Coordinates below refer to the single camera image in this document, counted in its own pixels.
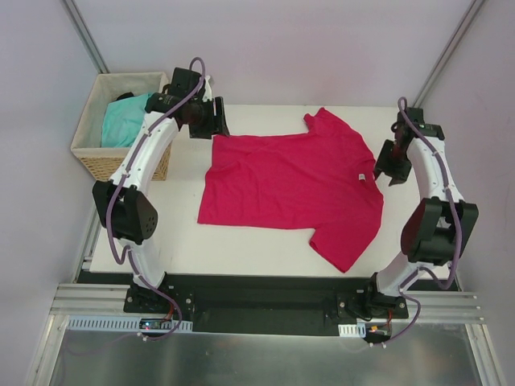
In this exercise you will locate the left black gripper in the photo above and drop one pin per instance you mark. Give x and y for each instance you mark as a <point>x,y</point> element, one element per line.
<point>219,117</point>

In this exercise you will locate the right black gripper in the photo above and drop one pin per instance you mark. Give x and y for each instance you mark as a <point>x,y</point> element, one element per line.
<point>391,163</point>

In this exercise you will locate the pink t shirt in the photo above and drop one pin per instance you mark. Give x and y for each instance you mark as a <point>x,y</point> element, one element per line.
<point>321,179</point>

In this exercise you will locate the wicker basket with liner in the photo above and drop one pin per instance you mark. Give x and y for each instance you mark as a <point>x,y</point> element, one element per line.
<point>101,161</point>

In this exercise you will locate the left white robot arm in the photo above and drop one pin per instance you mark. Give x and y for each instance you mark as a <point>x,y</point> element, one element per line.
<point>124,209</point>

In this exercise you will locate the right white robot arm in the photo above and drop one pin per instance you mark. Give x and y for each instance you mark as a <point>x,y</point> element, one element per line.
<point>436,234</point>

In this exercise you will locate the black garment in basket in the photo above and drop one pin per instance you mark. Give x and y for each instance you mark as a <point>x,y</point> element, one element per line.
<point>124,96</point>

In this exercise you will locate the teal t shirt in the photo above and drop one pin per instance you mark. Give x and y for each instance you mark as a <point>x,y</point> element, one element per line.
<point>122,121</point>

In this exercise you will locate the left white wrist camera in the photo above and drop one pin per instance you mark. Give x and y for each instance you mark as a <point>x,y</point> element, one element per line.
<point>207,89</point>

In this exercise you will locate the front aluminium rail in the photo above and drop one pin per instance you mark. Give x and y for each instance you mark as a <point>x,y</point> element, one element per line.
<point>450,307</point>

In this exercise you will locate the left aluminium frame post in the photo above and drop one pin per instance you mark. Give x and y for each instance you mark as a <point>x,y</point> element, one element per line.
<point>86,37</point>

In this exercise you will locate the aluminium frame post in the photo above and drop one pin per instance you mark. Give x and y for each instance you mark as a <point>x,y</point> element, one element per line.
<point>86,37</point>
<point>458,35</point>

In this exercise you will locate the right white cable duct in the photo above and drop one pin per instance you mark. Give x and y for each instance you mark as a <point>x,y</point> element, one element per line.
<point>357,330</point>

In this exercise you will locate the white cable duct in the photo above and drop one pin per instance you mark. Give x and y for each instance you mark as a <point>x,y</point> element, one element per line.
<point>127,324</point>
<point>357,330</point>

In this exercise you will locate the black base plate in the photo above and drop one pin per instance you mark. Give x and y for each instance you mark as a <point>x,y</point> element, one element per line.
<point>258,305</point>

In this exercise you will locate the right aluminium frame post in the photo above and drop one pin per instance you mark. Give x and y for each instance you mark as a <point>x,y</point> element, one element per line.
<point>458,35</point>

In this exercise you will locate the left white cable duct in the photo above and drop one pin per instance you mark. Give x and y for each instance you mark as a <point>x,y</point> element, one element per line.
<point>127,324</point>

